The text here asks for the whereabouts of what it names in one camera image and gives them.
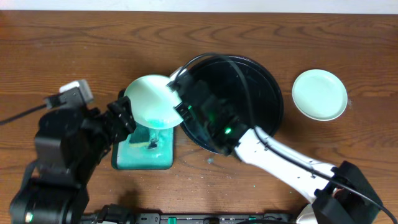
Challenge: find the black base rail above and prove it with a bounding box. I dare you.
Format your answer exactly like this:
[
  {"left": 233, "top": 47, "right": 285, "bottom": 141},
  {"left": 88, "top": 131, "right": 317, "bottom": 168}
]
[{"left": 80, "top": 205, "right": 299, "bottom": 224}]

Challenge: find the rectangular green soapy tray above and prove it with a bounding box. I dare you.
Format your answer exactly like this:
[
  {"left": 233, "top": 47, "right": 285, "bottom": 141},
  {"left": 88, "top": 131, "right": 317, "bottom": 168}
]
[{"left": 111, "top": 128, "right": 174, "bottom": 170}]

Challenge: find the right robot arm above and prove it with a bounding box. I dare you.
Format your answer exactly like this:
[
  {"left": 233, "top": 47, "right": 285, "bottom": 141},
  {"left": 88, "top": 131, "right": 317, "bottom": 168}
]
[{"left": 168, "top": 71, "right": 385, "bottom": 223}]

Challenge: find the mint green plate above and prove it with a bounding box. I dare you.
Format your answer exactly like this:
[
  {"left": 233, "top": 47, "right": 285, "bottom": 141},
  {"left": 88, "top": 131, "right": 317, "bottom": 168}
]
[
  {"left": 292, "top": 69, "right": 348, "bottom": 121},
  {"left": 124, "top": 75, "right": 183, "bottom": 129}
]

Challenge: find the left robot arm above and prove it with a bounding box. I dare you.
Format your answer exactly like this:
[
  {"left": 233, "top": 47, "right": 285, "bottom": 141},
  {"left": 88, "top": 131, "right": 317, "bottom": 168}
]
[{"left": 9, "top": 96, "right": 136, "bottom": 223}]

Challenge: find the dark green scrub sponge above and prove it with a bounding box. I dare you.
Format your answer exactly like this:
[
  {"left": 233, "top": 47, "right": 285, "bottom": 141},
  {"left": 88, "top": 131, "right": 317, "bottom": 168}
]
[{"left": 129, "top": 124, "right": 150, "bottom": 147}]

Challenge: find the round black tray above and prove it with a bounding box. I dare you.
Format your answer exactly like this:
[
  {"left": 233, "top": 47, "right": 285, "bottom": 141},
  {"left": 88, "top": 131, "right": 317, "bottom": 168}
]
[{"left": 181, "top": 53, "right": 284, "bottom": 156}]

